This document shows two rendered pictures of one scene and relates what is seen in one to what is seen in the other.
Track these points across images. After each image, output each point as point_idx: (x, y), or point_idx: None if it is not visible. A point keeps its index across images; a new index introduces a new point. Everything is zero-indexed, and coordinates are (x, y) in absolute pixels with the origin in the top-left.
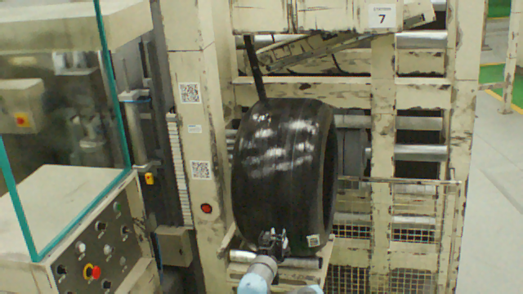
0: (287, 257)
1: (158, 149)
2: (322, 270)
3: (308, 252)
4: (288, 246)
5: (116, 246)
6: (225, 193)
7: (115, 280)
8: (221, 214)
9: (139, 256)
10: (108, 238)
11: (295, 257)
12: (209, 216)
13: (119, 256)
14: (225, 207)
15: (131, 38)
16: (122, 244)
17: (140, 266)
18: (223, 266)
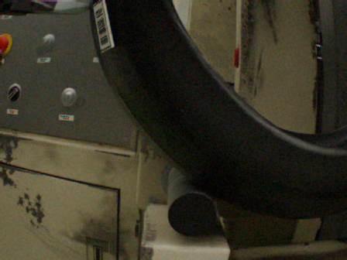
0: (10, 8)
1: (317, 18)
2: (193, 251)
3: (124, 100)
4: (49, 6)
5: (70, 55)
6: (275, 39)
7: (36, 114)
8: (241, 72)
9: (125, 138)
10: (61, 27)
11: (184, 183)
12: (237, 83)
13: (66, 81)
14: (263, 70)
15: None
16: (87, 66)
17: (101, 149)
18: (137, 183)
